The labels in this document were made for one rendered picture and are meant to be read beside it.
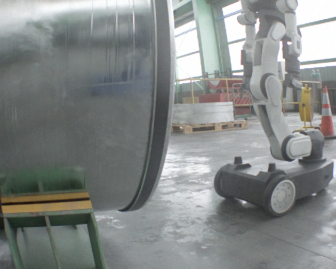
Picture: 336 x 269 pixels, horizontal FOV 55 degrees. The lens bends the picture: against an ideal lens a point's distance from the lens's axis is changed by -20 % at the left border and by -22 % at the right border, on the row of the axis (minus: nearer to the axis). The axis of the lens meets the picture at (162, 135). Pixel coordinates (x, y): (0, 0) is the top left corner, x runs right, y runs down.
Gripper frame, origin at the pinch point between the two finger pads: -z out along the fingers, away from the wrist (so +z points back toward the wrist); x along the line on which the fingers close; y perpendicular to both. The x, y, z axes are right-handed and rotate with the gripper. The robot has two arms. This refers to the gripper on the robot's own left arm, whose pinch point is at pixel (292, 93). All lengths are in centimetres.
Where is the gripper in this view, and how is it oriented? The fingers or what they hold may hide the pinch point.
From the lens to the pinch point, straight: 178.4
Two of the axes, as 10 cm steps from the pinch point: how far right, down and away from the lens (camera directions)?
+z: 1.2, -9.9, -0.1
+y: 3.3, 0.5, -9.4
